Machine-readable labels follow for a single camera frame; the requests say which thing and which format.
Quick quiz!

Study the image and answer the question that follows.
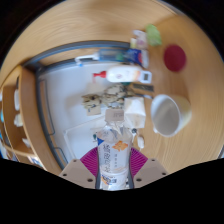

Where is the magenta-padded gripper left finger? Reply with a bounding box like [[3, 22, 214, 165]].
[[59, 147, 101, 190]]

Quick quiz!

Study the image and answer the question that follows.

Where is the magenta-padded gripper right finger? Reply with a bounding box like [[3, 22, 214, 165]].
[[126, 147, 169, 190]]

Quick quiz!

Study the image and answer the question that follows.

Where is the clear plastic drink bottle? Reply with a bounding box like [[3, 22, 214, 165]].
[[95, 108, 133, 192]]

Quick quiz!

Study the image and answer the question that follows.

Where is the small white mouse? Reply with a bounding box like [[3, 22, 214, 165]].
[[136, 134, 145, 150]]

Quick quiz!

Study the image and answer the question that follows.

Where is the cream white mug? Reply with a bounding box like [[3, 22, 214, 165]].
[[150, 94, 193, 138]]

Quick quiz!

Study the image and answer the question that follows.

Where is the white tissue pack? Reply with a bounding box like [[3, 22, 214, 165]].
[[123, 96, 147, 129]]

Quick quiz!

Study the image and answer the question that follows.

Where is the dark ruler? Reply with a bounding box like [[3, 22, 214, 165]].
[[128, 83, 155, 94]]

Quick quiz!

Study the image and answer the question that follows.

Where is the brown tree creature figurine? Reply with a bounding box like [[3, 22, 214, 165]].
[[81, 83, 129, 116]]

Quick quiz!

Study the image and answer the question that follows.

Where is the small white desk clock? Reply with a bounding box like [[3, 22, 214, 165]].
[[139, 70, 153, 84]]

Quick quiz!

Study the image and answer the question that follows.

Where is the white red-pump lotion bottle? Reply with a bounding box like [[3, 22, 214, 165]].
[[92, 64, 144, 84]]

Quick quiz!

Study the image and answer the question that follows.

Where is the flat round red coaster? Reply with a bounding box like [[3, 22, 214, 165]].
[[163, 44, 187, 73]]

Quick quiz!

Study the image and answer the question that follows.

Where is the small white pink tube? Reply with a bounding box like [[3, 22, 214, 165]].
[[129, 29, 149, 50]]

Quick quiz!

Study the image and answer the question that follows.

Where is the green cloth pack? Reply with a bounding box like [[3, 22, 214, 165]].
[[144, 23, 163, 47]]

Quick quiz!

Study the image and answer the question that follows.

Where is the grey metal frame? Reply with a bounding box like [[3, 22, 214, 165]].
[[21, 39, 131, 171]]

